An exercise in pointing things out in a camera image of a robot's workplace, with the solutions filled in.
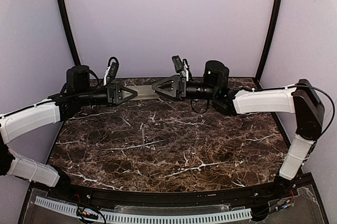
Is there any white AC remote control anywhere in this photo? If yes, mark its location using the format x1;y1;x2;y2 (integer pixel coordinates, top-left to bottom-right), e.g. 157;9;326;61
127;85;159;101

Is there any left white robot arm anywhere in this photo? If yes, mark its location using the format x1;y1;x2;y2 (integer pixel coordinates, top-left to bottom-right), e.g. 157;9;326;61
1;63;137;187

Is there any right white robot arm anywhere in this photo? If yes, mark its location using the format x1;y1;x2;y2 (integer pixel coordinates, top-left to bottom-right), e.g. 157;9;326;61
152;56;326;181

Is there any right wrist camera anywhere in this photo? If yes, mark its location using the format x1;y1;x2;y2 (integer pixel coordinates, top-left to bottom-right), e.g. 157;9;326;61
172;55;192;82

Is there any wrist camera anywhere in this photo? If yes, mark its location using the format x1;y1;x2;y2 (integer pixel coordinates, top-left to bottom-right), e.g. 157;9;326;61
172;55;192;82
103;56;120;86

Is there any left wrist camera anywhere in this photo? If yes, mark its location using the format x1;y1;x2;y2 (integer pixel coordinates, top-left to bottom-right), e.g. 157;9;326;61
103;56;120;86

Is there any white slotted cable duct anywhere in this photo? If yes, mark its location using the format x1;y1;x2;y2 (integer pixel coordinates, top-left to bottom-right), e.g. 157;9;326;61
34;196;252;223

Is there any left black frame post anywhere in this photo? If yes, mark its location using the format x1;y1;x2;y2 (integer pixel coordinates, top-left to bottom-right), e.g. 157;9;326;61
57;0;82;66

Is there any black frame post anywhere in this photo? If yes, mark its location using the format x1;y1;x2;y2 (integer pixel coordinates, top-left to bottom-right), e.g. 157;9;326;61
57;0;82;66
255;0;282;83

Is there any right black frame post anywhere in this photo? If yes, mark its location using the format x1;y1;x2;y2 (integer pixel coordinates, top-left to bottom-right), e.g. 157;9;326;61
255;0;282;83

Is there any black front table rail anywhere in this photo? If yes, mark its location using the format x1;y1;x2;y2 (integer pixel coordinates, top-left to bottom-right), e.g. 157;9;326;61
47;184;291;211

